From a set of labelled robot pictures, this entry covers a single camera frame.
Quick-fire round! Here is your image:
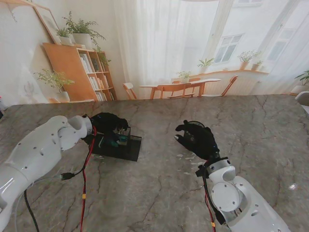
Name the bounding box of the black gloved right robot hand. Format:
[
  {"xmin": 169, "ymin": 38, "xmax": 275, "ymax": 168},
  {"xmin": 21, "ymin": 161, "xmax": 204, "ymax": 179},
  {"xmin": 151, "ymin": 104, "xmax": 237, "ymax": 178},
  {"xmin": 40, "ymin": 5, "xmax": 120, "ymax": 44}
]
[{"xmin": 174, "ymin": 123, "xmax": 221, "ymax": 160}]

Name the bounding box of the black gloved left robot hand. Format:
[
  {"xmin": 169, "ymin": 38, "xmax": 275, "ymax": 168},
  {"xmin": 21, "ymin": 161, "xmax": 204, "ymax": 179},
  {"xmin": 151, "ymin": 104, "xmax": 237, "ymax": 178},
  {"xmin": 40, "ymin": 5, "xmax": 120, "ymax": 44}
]
[{"xmin": 90, "ymin": 112, "xmax": 129, "ymax": 135}]

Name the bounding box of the black mesh pen cup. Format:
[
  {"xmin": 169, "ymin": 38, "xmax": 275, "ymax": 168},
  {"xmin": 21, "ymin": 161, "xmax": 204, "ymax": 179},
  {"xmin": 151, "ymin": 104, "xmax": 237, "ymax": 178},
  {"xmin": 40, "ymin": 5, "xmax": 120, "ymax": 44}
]
[{"xmin": 187, "ymin": 120, "xmax": 206, "ymax": 130}]

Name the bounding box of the large teal binder clip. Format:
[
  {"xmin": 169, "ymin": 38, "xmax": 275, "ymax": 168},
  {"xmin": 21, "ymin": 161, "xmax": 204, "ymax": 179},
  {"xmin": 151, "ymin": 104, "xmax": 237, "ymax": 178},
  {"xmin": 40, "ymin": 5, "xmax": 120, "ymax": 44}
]
[{"xmin": 102, "ymin": 135, "xmax": 120, "ymax": 147}]

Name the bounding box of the black mesh desk organizer tray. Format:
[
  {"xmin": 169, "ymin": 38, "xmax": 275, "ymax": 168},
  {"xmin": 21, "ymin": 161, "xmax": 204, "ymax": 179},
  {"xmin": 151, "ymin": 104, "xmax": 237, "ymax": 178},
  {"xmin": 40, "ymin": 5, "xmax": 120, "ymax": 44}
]
[{"xmin": 90, "ymin": 125, "xmax": 142, "ymax": 162}]

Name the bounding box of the printed room scene backdrop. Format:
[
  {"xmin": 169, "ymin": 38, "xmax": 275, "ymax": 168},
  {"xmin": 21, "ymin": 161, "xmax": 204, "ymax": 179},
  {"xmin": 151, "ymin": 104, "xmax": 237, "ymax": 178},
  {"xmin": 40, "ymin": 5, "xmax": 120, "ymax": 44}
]
[{"xmin": 0, "ymin": 0, "xmax": 309, "ymax": 106}]

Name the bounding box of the red black right arm cable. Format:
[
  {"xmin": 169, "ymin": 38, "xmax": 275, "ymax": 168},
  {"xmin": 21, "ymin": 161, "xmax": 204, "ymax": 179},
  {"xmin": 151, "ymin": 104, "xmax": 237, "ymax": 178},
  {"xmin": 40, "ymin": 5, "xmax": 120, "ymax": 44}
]
[{"xmin": 195, "ymin": 164, "xmax": 225, "ymax": 232}]

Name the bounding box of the red black arm cable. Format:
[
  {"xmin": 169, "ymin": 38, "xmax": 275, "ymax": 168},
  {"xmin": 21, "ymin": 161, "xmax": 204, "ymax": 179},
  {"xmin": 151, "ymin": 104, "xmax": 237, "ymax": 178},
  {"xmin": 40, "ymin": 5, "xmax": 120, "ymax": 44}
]
[
  {"xmin": 24, "ymin": 127, "xmax": 98, "ymax": 232},
  {"xmin": 195, "ymin": 164, "xmax": 225, "ymax": 232}
]

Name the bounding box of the red black left arm cable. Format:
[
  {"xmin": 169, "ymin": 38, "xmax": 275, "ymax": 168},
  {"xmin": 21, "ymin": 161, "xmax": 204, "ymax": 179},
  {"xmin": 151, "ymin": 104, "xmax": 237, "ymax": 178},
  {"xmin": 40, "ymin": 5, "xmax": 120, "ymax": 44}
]
[{"xmin": 24, "ymin": 127, "xmax": 98, "ymax": 232}]

